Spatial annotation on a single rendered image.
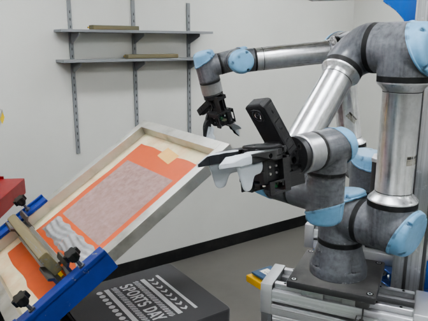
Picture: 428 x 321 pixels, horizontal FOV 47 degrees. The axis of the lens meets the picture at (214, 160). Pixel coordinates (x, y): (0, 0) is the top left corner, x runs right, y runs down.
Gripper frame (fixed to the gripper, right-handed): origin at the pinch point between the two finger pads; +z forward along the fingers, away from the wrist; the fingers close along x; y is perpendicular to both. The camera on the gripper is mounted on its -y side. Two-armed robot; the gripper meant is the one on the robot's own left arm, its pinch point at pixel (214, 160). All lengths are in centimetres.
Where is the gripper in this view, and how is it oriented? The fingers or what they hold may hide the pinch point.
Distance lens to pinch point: 76.7
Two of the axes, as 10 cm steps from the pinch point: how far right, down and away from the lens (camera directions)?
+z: -7.5, 1.6, -6.4
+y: 0.9, 9.9, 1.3
